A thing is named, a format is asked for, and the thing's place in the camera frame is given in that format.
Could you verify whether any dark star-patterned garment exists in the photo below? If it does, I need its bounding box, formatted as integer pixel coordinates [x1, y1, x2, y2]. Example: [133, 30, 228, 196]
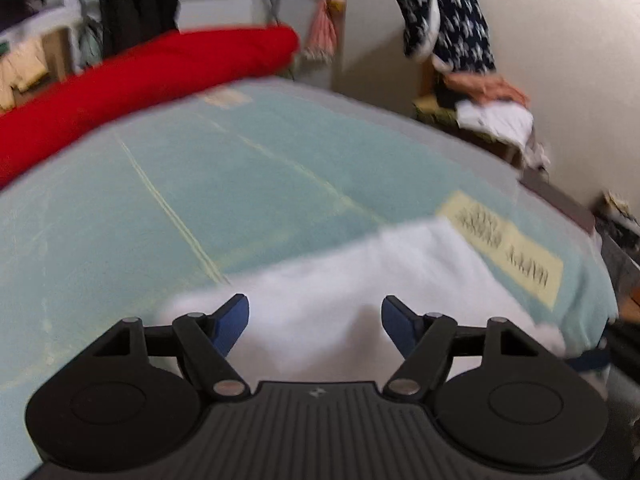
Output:
[395, 0, 497, 74]

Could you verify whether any dark side table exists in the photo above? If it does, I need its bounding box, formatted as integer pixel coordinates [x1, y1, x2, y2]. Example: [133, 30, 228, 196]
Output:
[520, 171, 640, 312]

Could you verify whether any white printed long-sleeve shirt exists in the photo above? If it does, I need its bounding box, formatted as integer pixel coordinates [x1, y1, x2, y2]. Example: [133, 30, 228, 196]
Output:
[157, 220, 567, 387]

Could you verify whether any light blue checked bed sheet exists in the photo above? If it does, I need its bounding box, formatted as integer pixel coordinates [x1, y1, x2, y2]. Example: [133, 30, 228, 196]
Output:
[0, 80, 619, 480]

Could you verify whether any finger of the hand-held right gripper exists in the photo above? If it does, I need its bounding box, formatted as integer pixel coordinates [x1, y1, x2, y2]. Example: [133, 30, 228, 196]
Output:
[565, 345, 614, 374]

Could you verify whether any wooden chair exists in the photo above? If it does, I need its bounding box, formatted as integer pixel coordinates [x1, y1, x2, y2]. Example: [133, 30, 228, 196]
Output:
[412, 60, 551, 171]

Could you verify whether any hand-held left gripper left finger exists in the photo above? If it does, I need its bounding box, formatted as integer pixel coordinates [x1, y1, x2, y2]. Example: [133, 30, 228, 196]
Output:
[81, 294, 252, 402]

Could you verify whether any black hanging jacket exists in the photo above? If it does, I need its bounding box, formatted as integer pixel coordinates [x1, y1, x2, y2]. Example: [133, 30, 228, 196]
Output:
[99, 0, 147, 59]
[140, 0, 181, 37]

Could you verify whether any cardboard box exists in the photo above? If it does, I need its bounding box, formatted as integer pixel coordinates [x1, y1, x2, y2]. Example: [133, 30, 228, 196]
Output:
[42, 27, 77, 84]

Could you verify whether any rolled red quilt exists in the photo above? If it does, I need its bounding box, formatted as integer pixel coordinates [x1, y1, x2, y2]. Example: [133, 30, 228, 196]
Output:
[0, 26, 301, 189]

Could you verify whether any pink floral curtain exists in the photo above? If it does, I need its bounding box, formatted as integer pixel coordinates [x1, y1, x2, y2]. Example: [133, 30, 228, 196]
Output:
[304, 0, 352, 64]

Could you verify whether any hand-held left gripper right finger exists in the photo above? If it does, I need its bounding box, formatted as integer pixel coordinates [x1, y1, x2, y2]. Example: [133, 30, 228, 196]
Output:
[381, 296, 549, 399]

